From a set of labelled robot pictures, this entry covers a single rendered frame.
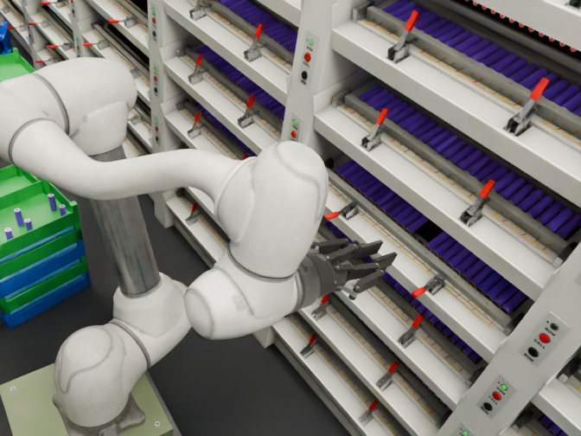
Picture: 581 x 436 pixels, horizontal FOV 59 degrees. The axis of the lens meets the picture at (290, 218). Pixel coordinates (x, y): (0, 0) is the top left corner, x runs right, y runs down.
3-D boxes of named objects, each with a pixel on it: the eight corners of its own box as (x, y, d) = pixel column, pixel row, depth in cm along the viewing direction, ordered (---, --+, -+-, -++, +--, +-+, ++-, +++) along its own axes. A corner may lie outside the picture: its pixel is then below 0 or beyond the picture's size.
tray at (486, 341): (489, 364, 104) (501, 344, 96) (299, 194, 135) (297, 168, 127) (549, 306, 111) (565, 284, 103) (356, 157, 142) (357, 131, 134)
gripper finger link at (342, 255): (321, 278, 89) (315, 273, 90) (352, 259, 98) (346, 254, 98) (329, 261, 87) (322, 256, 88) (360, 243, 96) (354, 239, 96)
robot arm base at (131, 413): (79, 473, 119) (75, 462, 116) (51, 398, 132) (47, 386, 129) (153, 433, 129) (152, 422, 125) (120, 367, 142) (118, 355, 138)
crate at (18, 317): (9, 330, 172) (4, 316, 166) (-19, 293, 180) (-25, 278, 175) (91, 285, 190) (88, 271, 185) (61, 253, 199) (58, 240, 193)
